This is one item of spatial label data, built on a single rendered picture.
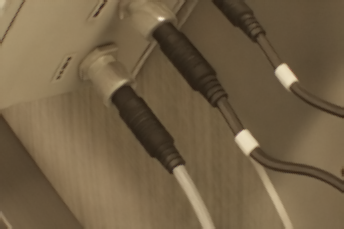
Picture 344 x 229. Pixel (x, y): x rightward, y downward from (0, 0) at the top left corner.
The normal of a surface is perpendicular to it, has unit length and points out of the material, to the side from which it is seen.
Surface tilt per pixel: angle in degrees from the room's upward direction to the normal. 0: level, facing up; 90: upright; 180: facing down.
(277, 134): 90
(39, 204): 42
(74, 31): 133
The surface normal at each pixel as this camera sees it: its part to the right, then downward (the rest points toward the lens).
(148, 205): -0.71, 0.15
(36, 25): 0.55, 0.72
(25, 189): 0.40, -0.71
